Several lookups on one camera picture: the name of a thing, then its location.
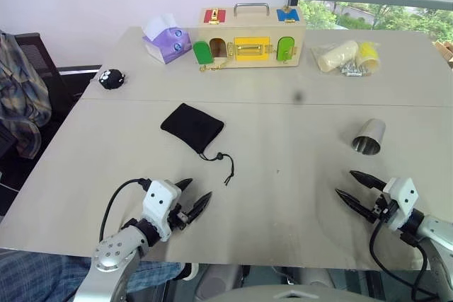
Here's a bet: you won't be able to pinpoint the gold chain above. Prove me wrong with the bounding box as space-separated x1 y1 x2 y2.
197 57 231 74

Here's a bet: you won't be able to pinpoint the pile of silver screws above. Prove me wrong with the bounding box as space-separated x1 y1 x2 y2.
337 62 366 78

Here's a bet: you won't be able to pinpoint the black round toy with eyes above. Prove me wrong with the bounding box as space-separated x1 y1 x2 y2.
98 68 127 91

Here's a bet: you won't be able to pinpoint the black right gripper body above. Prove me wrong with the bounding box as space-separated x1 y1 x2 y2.
369 190 394 225

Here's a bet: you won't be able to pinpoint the wooden lock box toy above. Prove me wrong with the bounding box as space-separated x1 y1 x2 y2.
192 1 306 72

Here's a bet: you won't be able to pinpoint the stainless steel cup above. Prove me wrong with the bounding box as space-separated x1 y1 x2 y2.
350 118 387 156

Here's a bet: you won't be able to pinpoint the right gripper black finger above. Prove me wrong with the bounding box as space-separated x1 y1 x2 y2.
335 188 377 224
349 170 389 192

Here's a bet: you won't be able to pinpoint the clear plastic bag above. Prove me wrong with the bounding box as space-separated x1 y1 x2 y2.
310 40 384 79

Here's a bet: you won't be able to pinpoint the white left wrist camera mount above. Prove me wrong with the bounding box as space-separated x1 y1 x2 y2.
142 180 183 243

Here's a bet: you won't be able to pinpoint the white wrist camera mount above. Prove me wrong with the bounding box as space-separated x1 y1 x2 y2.
382 177 419 231
142 180 183 243

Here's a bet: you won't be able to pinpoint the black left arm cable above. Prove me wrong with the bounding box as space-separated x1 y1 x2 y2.
98 177 153 243

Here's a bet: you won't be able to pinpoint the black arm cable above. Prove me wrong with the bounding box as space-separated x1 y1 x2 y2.
369 219 440 298
98 177 153 243

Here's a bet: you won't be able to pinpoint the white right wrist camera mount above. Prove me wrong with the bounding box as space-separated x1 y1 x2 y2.
382 177 419 231

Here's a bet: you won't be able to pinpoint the plaid jacket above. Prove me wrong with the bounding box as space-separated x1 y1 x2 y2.
0 28 53 160

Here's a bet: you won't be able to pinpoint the yellow plastic cup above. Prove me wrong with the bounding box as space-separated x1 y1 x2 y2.
355 41 382 71

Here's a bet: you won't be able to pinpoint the grey robot torso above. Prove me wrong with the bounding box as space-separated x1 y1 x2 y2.
233 283 383 302

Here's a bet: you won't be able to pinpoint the grey rounded shape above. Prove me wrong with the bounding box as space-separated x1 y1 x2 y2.
292 267 338 289
193 264 246 302

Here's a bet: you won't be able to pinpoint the black office chair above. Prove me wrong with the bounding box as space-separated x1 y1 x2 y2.
0 32 104 216

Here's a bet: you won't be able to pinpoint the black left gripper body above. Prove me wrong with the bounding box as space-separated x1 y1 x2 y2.
169 202 189 231

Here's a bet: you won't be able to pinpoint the purple tissue box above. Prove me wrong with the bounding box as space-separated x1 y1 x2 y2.
142 13 193 66

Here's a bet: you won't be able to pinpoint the wooden block pieces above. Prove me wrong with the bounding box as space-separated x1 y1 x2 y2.
432 40 453 70

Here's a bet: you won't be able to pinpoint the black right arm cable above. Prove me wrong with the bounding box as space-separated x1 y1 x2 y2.
369 219 440 298

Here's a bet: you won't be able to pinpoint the person's blue plaid trousers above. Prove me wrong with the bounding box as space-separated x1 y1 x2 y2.
0 246 185 302

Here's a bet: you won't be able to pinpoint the black and white shoe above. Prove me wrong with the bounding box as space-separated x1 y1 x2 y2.
176 262 200 282

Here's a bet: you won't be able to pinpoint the black drawstring pouch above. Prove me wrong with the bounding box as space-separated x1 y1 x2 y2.
160 103 236 187

